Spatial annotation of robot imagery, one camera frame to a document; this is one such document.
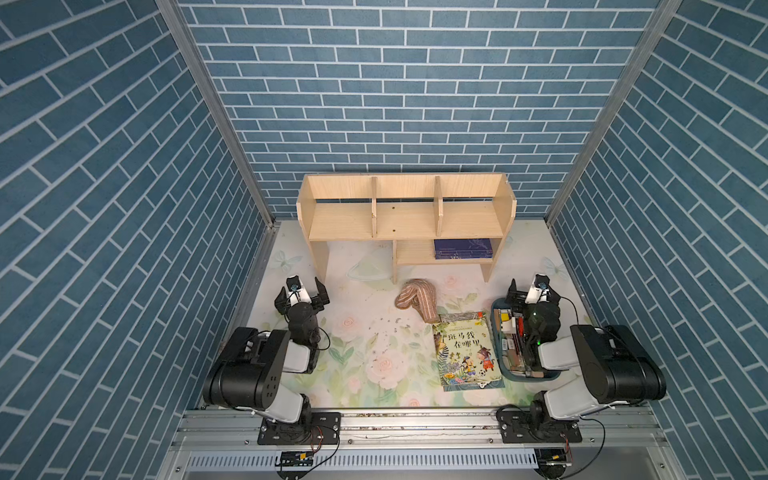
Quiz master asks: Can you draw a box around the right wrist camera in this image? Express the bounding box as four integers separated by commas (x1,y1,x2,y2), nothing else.
525,274,550,304

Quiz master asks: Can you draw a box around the floral table mat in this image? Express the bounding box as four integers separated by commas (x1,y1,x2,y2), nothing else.
282,219,590,409

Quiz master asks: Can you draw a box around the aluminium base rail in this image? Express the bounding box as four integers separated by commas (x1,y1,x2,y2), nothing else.
170,407,669,451

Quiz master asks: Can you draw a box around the children's picture book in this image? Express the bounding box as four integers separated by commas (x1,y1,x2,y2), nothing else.
432,312,504,392

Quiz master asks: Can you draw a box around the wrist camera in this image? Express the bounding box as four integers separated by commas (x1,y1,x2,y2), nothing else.
525,274,550,304
286,275,311,305

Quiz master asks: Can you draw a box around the light wooden bookshelf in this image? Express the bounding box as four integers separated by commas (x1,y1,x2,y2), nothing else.
296,173,517,279

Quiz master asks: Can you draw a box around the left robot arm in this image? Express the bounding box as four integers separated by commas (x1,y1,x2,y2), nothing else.
202,275,330,433

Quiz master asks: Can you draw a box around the circuit board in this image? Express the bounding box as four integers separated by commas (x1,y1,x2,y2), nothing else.
535,448,572,469
276,451,314,470

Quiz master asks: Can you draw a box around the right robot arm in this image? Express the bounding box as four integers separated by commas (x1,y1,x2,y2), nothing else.
493,274,667,438

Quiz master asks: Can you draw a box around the dark blue book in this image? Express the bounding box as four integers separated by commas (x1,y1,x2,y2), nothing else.
434,238,493,260

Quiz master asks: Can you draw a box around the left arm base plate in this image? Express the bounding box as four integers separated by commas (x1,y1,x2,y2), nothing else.
257,411,342,446

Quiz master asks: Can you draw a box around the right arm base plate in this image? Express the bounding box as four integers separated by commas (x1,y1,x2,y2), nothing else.
495,406,583,445

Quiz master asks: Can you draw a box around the left circuit board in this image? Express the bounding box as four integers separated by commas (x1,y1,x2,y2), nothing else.
276,451,314,470

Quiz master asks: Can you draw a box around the teal tray of items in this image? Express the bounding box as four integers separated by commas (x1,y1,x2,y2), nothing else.
491,298,560,382

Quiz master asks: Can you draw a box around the right circuit board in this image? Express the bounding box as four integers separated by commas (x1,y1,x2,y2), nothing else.
535,448,572,469

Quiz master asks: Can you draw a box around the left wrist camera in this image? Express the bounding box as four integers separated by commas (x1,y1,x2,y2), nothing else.
286,275,311,305

